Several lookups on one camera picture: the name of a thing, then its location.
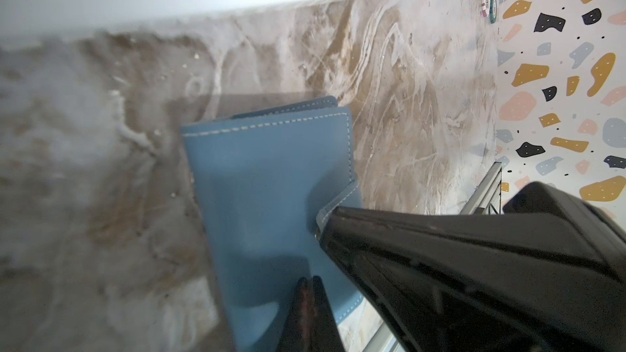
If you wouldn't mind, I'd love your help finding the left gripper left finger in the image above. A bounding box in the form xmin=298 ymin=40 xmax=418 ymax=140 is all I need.
xmin=276 ymin=278 xmax=310 ymax=352

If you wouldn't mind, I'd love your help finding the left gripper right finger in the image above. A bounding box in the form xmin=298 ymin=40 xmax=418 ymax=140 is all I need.
xmin=310 ymin=276 xmax=345 ymax=352

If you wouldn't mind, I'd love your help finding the small white round sticker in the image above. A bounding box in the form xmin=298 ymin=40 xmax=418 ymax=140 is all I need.
xmin=480 ymin=0 xmax=491 ymax=18

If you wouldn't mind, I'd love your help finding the small dark ring sticker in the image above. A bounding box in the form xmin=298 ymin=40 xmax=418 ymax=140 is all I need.
xmin=489 ymin=0 xmax=498 ymax=24

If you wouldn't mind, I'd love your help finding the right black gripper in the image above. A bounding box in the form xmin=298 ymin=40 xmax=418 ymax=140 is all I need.
xmin=320 ymin=182 xmax=625 ymax=351

